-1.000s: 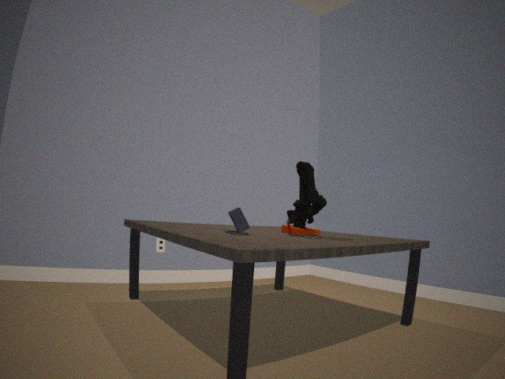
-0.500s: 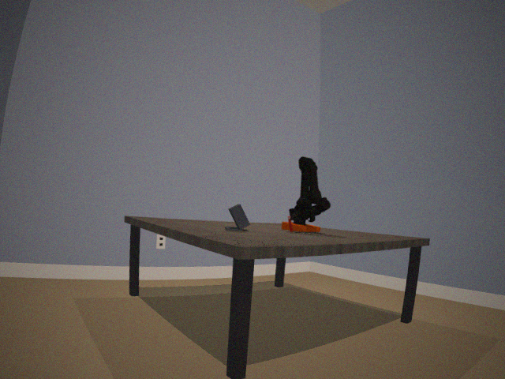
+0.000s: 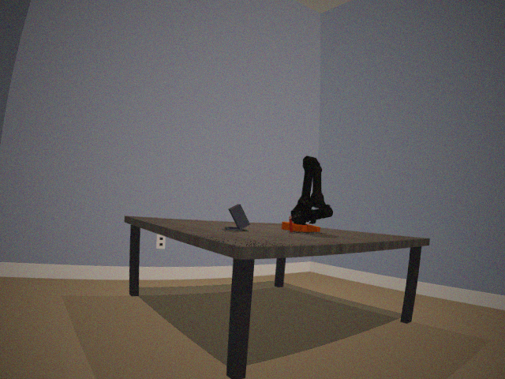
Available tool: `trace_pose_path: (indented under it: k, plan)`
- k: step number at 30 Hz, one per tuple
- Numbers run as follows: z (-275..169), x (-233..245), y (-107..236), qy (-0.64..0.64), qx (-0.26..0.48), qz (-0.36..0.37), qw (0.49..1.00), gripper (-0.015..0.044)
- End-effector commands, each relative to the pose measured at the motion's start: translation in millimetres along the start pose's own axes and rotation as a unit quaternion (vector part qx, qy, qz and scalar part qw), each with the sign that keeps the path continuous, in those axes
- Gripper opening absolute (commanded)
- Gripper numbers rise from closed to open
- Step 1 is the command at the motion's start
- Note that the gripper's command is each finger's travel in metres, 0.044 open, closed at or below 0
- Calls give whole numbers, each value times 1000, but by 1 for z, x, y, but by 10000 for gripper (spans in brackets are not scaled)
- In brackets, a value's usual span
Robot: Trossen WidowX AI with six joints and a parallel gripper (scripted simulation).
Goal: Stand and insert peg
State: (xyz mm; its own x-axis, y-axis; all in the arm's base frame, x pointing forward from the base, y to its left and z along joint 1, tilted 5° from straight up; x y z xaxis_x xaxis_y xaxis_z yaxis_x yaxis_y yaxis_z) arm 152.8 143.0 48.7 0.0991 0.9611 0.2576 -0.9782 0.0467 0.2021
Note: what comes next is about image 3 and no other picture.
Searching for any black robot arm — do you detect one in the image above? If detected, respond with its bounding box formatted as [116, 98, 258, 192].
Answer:
[294, 156, 333, 220]

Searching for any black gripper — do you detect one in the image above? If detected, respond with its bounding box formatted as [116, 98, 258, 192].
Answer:
[291, 210, 316, 224]

